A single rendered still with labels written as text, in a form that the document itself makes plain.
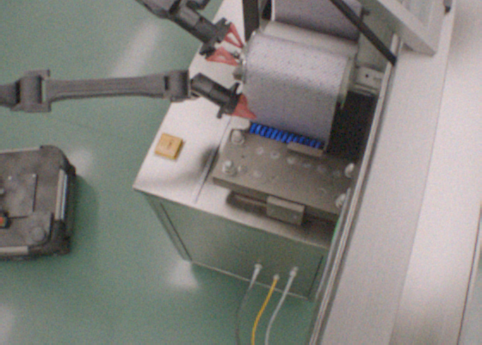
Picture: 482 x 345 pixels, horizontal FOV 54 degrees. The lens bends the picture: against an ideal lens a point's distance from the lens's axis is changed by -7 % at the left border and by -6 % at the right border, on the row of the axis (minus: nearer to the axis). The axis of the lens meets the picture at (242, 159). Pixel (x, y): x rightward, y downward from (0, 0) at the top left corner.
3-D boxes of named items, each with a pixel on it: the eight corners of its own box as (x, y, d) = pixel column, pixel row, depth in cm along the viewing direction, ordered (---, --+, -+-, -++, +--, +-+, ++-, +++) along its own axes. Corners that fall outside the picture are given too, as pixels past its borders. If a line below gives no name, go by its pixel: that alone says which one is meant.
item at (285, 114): (249, 122, 147) (246, 86, 131) (327, 144, 143) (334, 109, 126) (249, 123, 147) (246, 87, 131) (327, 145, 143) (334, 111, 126)
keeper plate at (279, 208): (268, 209, 146) (268, 194, 136) (302, 219, 144) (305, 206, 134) (266, 217, 145) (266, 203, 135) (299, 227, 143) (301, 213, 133)
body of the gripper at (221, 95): (220, 120, 141) (198, 107, 139) (233, 92, 145) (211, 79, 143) (230, 113, 136) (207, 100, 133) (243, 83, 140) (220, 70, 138)
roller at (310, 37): (273, 39, 148) (273, 11, 137) (356, 60, 143) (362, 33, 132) (260, 70, 143) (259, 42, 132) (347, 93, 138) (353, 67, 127)
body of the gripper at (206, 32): (203, 58, 129) (180, 42, 125) (216, 29, 133) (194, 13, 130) (216, 49, 123) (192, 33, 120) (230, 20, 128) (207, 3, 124)
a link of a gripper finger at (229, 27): (231, 66, 133) (203, 46, 129) (239, 46, 136) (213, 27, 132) (245, 58, 128) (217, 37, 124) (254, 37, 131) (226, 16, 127)
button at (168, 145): (163, 135, 160) (162, 131, 158) (183, 141, 158) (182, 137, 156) (154, 154, 157) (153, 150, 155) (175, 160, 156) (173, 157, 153)
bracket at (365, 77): (359, 70, 122) (360, 64, 120) (381, 76, 121) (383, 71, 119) (355, 85, 120) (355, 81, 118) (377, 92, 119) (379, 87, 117)
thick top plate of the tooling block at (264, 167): (232, 137, 150) (231, 126, 145) (364, 175, 142) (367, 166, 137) (213, 184, 144) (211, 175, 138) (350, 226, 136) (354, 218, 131)
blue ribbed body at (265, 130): (253, 126, 147) (252, 120, 144) (324, 146, 143) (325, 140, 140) (249, 136, 146) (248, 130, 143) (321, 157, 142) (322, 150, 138)
